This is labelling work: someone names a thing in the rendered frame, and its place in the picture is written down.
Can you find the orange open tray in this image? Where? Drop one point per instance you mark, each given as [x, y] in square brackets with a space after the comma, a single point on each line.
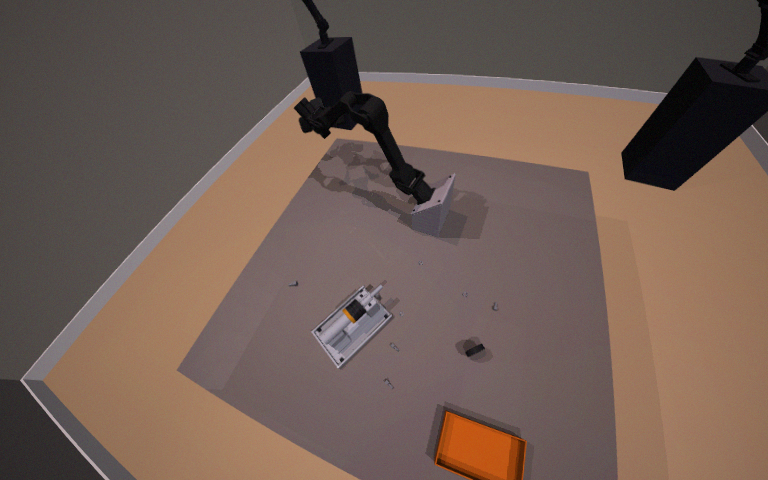
[479, 452]

